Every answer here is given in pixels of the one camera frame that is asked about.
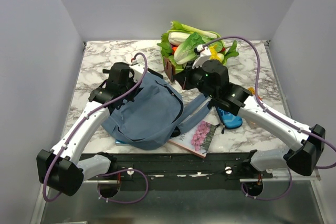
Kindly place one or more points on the green napa cabbage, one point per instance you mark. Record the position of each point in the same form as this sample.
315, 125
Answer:
185, 51

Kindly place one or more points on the brown leather wallet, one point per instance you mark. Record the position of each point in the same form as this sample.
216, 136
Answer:
169, 69

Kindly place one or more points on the yellow napa cabbage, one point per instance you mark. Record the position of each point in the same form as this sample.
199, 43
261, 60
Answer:
215, 55

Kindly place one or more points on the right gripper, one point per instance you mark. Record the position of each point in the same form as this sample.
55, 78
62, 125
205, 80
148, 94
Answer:
183, 77

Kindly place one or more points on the blue dinosaur pencil case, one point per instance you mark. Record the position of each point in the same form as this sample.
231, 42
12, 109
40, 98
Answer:
228, 120

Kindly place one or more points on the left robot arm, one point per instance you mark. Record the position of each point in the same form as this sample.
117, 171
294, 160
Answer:
61, 168

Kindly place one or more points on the orange blue children's book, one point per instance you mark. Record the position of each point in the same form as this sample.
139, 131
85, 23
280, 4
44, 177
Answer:
252, 90

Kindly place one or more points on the blue student backpack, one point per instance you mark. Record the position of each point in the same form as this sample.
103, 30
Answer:
156, 115

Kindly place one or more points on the teal blue book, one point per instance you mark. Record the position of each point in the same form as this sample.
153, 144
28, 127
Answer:
120, 143

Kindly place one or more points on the celery stalk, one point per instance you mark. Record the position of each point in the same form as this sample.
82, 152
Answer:
177, 26

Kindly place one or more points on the green vegetable tray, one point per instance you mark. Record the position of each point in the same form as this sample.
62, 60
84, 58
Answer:
167, 52

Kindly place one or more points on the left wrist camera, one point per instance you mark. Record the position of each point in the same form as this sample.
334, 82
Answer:
139, 68

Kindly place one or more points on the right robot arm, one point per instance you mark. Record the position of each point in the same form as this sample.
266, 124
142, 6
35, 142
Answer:
304, 144

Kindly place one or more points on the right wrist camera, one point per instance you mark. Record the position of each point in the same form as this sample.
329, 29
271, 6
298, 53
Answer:
204, 56

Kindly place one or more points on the spinach bunch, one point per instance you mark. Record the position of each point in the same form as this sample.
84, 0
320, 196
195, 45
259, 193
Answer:
232, 51

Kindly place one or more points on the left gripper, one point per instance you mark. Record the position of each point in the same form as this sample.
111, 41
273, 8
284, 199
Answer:
132, 97

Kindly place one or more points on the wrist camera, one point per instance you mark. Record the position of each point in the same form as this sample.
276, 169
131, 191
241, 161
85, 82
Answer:
204, 56
139, 68

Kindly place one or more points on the designer fate flower book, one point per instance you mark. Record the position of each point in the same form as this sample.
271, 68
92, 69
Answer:
197, 140

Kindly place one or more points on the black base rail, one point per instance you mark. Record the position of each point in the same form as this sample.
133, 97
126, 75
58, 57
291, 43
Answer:
181, 171

